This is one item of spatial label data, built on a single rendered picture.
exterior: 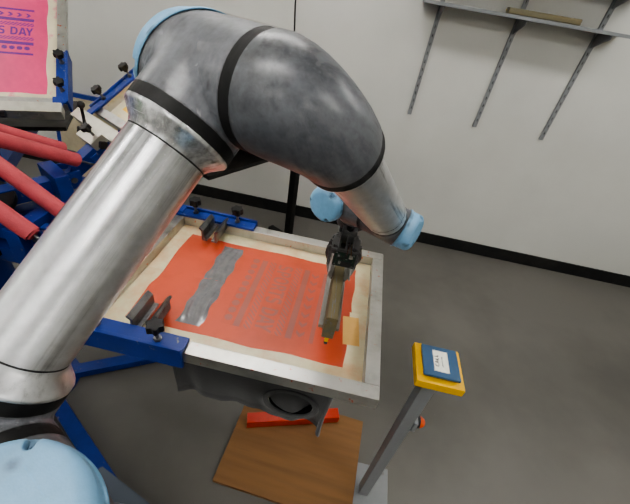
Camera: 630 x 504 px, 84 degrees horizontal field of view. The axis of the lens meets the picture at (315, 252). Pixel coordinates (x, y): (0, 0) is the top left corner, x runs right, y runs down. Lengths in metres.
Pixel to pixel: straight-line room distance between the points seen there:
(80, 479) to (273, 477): 1.50
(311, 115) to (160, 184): 0.16
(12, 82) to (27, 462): 1.99
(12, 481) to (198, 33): 0.38
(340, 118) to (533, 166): 2.91
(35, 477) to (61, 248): 0.18
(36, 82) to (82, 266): 1.88
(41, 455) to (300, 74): 0.36
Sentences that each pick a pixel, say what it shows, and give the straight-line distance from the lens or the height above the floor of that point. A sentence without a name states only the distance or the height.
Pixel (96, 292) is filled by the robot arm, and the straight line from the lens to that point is 0.38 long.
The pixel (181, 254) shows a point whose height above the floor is 0.96.
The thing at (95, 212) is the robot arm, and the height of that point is 1.55.
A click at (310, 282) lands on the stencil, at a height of 0.96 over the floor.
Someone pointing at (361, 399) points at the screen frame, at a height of 0.98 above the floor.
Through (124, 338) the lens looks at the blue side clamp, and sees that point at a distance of 0.97.
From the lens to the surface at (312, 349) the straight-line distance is 0.98.
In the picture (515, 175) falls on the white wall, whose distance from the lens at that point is 3.18.
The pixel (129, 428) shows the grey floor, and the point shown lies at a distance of 2.00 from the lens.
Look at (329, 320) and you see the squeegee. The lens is 0.86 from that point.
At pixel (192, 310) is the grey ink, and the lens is 1.06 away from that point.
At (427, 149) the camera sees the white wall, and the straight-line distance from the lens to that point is 2.95.
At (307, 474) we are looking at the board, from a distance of 1.84.
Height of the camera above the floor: 1.74
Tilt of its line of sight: 37 degrees down
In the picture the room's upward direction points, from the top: 10 degrees clockwise
